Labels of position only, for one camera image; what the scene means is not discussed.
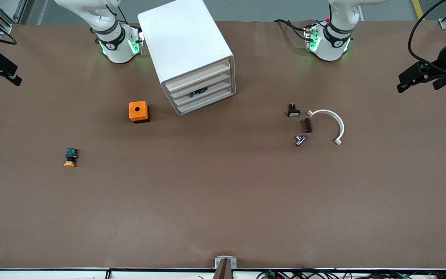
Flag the orange black button box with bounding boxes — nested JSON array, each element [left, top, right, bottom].
[[129, 101, 150, 124]]

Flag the yellow mushroom push button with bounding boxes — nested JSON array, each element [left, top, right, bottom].
[[63, 148, 79, 168]]

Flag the white curved plastic bracket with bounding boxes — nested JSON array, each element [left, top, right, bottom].
[[307, 109, 345, 146]]

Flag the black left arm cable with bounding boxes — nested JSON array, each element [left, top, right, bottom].
[[408, 0, 446, 67]]

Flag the black base cable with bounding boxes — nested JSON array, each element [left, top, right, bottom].
[[273, 19, 309, 41]]

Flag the white table edge rail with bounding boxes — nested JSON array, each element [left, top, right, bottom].
[[0, 268, 446, 279]]

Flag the black cable bundle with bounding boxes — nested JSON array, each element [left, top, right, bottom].
[[256, 269, 446, 279]]

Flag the white drawer cabinet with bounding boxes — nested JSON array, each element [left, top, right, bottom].
[[137, 0, 236, 117]]

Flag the grey metal camera mount bracket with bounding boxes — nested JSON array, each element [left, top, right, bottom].
[[212, 256, 237, 279]]

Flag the white plastic drawer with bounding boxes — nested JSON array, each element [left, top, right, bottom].
[[168, 69, 233, 100], [164, 58, 232, 92], [176, 88, 235, 116], [172, 79, 233, 108]]

